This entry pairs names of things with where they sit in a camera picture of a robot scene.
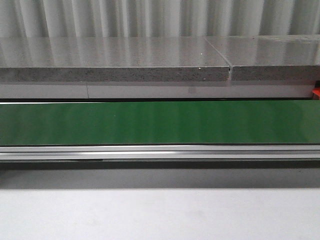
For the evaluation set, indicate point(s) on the grey stone slab right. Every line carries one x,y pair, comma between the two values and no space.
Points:
293,58

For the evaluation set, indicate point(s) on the green conveyor belt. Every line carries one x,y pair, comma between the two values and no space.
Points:
161,122

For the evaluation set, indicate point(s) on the aluminium conveyor side rail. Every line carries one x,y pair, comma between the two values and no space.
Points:
161,153

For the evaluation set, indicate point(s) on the red plastic tray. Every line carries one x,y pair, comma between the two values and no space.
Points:
316,93

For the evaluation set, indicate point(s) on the white pleated curtain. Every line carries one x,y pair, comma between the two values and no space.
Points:
155,18

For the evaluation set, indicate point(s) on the grey stone slab left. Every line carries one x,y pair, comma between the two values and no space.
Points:
110,59

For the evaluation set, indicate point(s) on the grey stone slab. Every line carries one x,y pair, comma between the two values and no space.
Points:
293,58
110,59

